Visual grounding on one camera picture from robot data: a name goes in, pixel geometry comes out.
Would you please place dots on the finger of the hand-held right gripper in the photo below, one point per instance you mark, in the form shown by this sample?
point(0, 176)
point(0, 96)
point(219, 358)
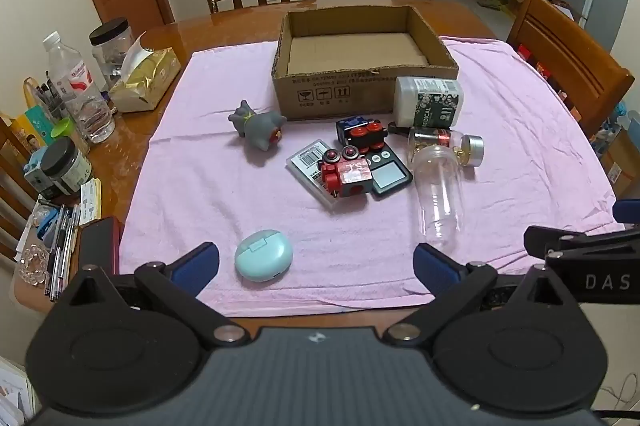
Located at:
point(629, 211)
point(560, 238)

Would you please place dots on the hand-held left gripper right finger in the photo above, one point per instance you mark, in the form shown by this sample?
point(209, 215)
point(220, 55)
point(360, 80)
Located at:
point(434, 268)

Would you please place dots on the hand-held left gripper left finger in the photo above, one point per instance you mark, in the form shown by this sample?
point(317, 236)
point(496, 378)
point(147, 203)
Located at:
point(195, 265)

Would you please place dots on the teal earbud case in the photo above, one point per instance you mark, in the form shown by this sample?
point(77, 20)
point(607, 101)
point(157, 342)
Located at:
point(263, 256)

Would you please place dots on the black pocket scale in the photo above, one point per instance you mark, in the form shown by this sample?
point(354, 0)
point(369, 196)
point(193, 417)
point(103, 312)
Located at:
point(392, 176)

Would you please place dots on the red toy robot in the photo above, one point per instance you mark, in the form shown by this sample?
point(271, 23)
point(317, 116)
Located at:
point(347, 178)

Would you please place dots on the capsule bottle with silver cap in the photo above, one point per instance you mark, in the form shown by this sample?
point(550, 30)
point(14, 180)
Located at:
point(450, 140)

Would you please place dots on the grey cat toy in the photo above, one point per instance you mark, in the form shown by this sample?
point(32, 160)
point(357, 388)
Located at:
point(257, 128)

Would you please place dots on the clear card case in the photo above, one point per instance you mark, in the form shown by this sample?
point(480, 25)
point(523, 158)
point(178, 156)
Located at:
point(305, 160)

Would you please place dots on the white medicine bottle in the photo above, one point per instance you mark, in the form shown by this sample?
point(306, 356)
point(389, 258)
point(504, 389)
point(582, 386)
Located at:
point(425, 100)

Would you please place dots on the cardboard box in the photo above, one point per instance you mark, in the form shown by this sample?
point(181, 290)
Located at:
point(350, 98)

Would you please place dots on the brown carton on floor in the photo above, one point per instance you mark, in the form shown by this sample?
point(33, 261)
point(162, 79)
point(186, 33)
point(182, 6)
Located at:
point(622, 160)

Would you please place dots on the pink towel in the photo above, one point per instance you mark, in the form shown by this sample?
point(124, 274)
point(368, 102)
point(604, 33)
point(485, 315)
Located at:
point(210, 196)

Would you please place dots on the white card packets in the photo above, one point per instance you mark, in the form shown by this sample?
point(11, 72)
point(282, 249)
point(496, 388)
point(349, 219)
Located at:
point(90, 201)

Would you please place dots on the bundle of silver pens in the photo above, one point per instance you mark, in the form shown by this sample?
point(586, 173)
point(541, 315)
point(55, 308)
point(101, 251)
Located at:
point(62, 251)

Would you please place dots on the wooden chair with grooved back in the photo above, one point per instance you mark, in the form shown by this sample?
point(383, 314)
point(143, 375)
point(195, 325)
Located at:
point(575, 60)

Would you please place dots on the crystal ashtray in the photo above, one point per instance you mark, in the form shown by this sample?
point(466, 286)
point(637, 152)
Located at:
point(34, 265)

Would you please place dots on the dark jar with black lid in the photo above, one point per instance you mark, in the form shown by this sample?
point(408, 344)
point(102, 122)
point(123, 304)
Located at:
point(65, 168)

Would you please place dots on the green cup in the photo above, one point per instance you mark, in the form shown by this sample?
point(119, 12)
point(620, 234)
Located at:
point(65, 128)

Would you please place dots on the gold tissue box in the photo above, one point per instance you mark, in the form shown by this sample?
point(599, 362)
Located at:
point(145, 78)

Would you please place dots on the clear water bottle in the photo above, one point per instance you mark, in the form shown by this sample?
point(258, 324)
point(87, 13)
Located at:
point(82, 100)

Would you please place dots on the grey refrigerator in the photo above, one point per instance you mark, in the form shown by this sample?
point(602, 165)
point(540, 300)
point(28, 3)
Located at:
point(612, 0)

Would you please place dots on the teal paper box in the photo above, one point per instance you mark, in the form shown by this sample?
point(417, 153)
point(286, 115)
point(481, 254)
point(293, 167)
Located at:
point(32, 123)

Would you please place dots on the clear pen holder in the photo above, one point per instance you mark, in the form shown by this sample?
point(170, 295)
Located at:
point(45, 98)

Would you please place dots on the glass jar with black lid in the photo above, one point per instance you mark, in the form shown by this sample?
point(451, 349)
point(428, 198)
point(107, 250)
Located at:
point(111, 40)

